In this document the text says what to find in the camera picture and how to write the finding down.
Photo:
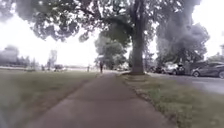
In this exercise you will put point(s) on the green tree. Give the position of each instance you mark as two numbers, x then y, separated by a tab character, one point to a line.
110	50

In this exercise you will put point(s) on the grass lawn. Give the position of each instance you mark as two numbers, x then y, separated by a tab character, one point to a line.
30	90

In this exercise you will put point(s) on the vehicle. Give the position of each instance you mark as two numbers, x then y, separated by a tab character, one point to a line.
59	68

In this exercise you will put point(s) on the tall dark tree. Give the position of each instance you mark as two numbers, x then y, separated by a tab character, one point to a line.
181	36

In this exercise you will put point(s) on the grass verge strip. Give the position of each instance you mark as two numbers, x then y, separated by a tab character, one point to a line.
180	100

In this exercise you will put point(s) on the dark grey car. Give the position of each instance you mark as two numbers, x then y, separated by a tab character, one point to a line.
209	70

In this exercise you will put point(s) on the person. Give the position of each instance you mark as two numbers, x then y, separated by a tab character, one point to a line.
101	66

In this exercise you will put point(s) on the silver car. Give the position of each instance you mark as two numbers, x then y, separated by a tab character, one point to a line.
172	68

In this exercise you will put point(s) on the grey asphalt road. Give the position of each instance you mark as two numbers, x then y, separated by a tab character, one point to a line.
203	83

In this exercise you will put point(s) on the building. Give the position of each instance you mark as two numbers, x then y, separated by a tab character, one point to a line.
9	56

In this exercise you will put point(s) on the large thick-trunked tree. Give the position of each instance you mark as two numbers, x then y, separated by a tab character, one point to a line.
137	50

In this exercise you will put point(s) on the grey paved footpath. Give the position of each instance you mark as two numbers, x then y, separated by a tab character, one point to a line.
103	103

